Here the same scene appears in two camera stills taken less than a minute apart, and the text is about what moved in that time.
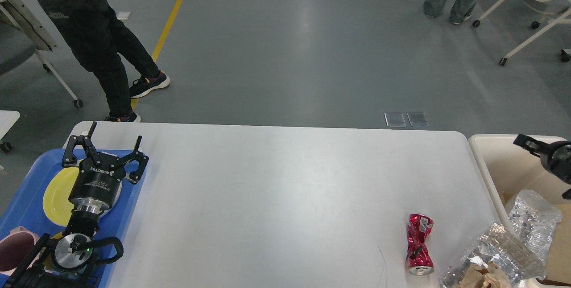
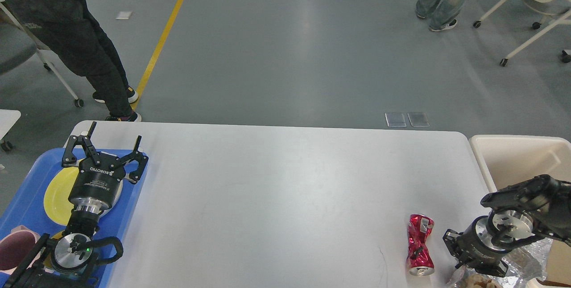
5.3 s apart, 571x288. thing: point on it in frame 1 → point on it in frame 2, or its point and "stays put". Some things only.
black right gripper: x=556 y=159 → x=474 y=246
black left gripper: x=101 y=181 stays put
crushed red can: x=418 y=260 stays put
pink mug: x=14 y=248 stays put
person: x=76 y=0 → x=49 y=3
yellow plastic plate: x=57 y=204 stays put
